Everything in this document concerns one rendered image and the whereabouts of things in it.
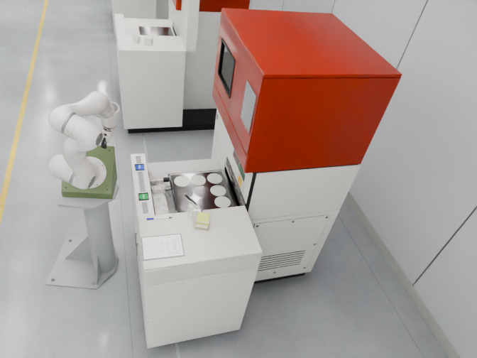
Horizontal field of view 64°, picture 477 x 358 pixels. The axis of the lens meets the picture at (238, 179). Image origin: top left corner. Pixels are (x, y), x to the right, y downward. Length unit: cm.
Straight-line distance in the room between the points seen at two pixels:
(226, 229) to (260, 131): 59
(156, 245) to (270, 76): 102
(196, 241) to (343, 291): 160
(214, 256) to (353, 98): 108
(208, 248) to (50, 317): 138
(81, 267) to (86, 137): 163
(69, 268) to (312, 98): 219
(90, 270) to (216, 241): 134
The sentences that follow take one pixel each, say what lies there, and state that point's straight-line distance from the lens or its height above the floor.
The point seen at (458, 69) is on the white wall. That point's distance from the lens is 299.
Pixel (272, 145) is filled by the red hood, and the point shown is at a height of 141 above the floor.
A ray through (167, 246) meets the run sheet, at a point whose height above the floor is 97.
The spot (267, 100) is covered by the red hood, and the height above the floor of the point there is 168.
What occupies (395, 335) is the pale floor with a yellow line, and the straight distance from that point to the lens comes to 330.
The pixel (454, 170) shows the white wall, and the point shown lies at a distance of 300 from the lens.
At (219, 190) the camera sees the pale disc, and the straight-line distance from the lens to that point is 243.
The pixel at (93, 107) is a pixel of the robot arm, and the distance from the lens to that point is 179.
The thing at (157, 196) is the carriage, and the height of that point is 88.
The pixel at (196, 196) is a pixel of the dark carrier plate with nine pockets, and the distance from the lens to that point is 238.
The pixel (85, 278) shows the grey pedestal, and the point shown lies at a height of 1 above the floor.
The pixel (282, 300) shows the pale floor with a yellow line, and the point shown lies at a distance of 310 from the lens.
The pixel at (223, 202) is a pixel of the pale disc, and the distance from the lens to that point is 236.
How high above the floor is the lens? 259
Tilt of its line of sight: 42 degrees down
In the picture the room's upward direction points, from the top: 11 degrees clockwise
